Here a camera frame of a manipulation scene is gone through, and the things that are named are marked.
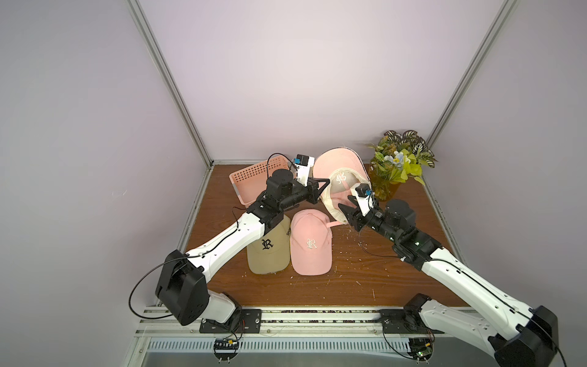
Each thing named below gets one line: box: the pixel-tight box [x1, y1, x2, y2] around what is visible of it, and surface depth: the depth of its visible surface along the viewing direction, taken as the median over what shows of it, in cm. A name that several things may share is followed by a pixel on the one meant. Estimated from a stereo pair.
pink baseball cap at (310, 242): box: [289, 208, 344, 277], surface depth 87 cm
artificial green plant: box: [366, 129, 438, 186], surface depth 94 cm
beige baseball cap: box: [246, 215, 292, 275], surface depth 87 cm
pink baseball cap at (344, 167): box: [313, 146, 372, 225], surface depth 71 cm
